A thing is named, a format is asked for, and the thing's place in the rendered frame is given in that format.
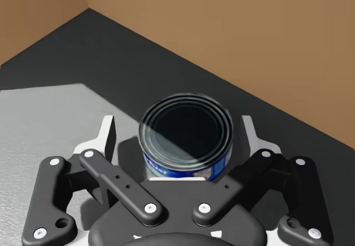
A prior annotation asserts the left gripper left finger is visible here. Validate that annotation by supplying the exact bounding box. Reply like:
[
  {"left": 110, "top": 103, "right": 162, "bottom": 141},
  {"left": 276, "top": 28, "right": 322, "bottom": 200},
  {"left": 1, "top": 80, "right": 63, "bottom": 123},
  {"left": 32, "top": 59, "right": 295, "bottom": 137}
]
[{"left": 21, "top": 115, "right": 169, "bottom": 246}]

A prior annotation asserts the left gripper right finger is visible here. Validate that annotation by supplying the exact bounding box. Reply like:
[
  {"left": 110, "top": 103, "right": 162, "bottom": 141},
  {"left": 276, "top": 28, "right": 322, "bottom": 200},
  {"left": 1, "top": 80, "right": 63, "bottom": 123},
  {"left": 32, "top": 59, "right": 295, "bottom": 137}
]
[{"left": 191, "top": 115, "right": 335, "bottom": 244}]

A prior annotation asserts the blue flat can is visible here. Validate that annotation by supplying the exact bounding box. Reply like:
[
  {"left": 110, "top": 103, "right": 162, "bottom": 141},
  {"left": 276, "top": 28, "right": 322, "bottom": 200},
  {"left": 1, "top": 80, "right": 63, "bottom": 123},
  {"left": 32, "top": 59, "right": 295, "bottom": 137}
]
[{"left": 139, "top": 93, "right": 234, "bottom": 182}]

